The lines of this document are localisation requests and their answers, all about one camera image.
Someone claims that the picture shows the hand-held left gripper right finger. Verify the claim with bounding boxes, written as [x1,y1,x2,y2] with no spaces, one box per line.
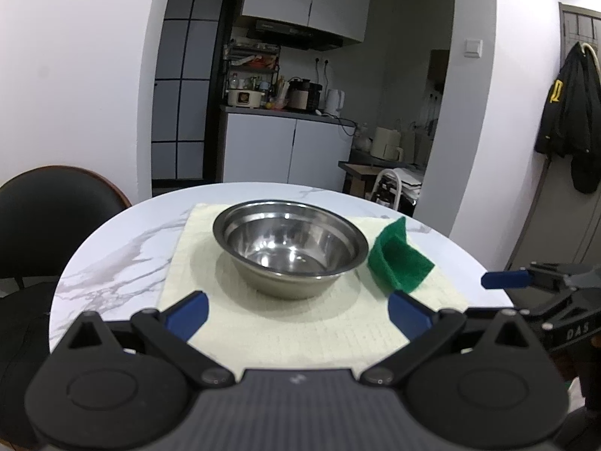
[359,289,542,388]

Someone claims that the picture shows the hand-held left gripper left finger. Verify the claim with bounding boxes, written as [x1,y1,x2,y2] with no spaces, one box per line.
[59,290,236,388]

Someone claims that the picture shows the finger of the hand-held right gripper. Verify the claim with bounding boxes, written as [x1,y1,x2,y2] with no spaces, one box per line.
[481,262,601,293]
[516,276,601,334]

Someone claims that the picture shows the green scouring pad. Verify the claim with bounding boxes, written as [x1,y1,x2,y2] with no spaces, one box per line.
[367,217,435,294]

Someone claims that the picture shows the stainless steel bowl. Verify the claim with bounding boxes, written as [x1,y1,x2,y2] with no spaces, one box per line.
[212,200,370,300]

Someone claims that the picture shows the grey door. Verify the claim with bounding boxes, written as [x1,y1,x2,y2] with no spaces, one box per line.
[504,3,601,269]

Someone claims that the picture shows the cream dish mat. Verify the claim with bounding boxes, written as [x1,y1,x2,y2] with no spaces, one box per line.
[157,202,470,371]

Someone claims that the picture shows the wooden side table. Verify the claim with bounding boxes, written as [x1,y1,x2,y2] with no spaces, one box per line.
[337,160,424,199]

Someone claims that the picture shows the black chair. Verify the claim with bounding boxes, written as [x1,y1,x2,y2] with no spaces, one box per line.
[0,165,133,293]

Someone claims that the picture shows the white countertop appliance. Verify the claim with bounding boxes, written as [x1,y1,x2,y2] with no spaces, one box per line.
[370,126,405,161]

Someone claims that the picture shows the black jacket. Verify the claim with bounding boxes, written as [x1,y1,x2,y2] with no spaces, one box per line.
[535,41,601,195]

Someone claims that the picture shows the white base cabinet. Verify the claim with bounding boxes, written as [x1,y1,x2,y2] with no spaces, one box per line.
[220,105,356,193]

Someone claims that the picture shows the cream rice cooker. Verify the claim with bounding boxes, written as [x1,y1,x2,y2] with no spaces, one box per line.
[227,88,264,109]

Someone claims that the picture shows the white electric kettle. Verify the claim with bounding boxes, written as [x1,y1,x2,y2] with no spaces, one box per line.
[323,89,346,117]

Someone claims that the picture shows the black framed sliding door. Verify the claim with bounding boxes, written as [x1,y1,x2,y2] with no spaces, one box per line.
[151,0,227,185]

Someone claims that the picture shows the cream hanging tube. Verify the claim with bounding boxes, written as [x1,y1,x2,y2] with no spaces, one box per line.
[579,42,601,77]

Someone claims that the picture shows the black coffee machine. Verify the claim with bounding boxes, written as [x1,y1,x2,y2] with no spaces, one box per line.
[287,78,324,113]

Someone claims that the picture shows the black countertop storage rack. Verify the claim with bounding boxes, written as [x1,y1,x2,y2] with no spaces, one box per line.
[222,41,283,105]

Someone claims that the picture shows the black range hood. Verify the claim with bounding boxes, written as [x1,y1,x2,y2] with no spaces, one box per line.
[247,17,344,52]

